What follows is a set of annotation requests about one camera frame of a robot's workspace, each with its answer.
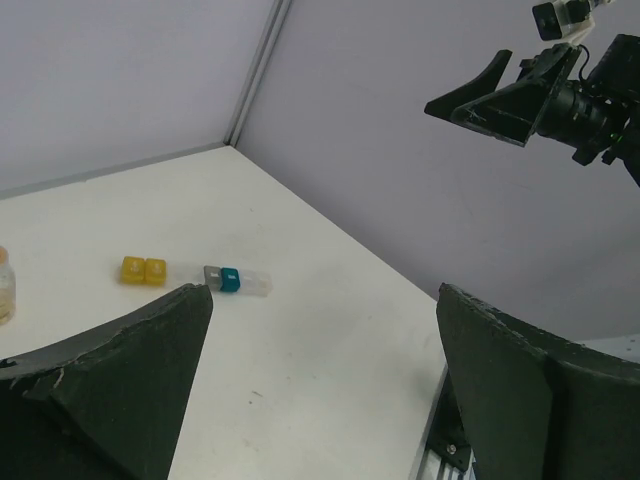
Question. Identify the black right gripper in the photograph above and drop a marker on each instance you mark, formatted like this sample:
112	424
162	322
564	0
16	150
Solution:
597	114

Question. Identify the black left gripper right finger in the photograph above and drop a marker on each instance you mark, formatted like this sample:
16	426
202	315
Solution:
534	405

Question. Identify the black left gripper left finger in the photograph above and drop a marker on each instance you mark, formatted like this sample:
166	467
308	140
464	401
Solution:
107	403

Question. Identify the weekly pill organizer strip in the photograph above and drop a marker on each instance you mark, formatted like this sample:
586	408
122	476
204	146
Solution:
170	274

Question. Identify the clear bottle gold cap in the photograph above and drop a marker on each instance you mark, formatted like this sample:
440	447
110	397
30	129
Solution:
7	288

